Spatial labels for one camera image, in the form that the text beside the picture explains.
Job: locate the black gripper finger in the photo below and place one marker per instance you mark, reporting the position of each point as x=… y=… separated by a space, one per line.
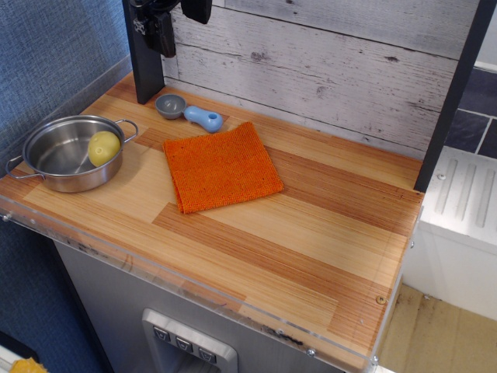
x=197 y=10
x=157 y=33

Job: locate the orange knitted cloth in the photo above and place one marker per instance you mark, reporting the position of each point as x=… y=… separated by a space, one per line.
x=221 y=169

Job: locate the yellow object at corner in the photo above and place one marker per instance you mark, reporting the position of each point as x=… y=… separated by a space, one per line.
x=27 y=366

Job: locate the grey and blue scoop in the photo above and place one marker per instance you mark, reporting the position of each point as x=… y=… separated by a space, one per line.
x=172 y=106

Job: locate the yellow potato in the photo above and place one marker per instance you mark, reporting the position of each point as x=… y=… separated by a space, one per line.
x=103 y=146

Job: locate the stainless steel pot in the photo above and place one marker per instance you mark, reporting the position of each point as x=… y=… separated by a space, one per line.
x=58 y=152

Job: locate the clear acrylic table guard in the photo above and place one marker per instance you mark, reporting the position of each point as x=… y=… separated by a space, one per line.
x=315 y=273

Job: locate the silver dispenser panel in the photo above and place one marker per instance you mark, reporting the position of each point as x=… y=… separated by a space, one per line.
x=176 y=347

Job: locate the white ribbed side cabinet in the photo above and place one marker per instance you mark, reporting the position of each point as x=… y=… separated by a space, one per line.
x=453 y=252

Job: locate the dark left shelf post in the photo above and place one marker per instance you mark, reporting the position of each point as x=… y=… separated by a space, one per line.
x=146 y=63

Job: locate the dark shelf post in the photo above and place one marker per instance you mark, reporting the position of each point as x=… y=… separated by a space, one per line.
x=146 y=63
x=469 y=54

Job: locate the dark right shelf post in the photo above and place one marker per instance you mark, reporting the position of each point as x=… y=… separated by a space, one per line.
x=469 y=54

